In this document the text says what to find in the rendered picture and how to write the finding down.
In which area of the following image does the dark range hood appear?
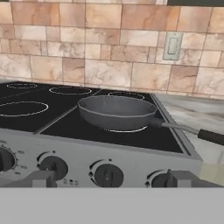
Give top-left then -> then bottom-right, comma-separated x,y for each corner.
167,0 -> 224,7

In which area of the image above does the dark grey frying pan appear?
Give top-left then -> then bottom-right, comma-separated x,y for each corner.
77,94 -> 224,146

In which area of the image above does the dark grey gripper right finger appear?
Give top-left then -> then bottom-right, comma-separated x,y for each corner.
166,170 -> 221,188

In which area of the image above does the cream cupboard front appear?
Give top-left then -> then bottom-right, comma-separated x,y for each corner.
199,160 -> 224,186

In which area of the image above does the silver stove with black hob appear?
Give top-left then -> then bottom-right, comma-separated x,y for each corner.
0,80 -> 204,188

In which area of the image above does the black stove knob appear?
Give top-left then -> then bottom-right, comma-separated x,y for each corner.
0,146 -> 18,172
94,163 -> 124,188
150,172 -> 172,188
39,155 -> 69,181

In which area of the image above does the grey wall outlet plate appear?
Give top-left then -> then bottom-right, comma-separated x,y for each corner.
162,31 -> 184,61

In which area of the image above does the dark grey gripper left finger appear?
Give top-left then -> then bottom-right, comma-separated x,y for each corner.
5,170 -> 58,188

